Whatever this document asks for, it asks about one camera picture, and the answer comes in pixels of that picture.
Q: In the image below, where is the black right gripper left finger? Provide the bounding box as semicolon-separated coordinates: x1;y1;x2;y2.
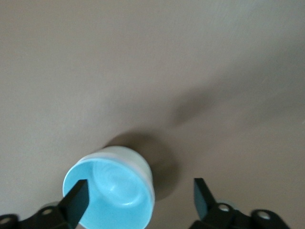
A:
0;179;89;229

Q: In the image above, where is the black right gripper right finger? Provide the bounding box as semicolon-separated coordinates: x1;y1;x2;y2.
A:
190;177;289;229

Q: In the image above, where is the blue bowl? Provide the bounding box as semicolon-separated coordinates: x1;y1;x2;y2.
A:
62;158;153;229

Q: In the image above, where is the white bowl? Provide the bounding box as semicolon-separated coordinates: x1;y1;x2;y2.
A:
80;145;156;208

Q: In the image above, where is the brown table cloth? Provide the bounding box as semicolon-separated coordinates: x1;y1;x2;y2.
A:
0;0;305;229

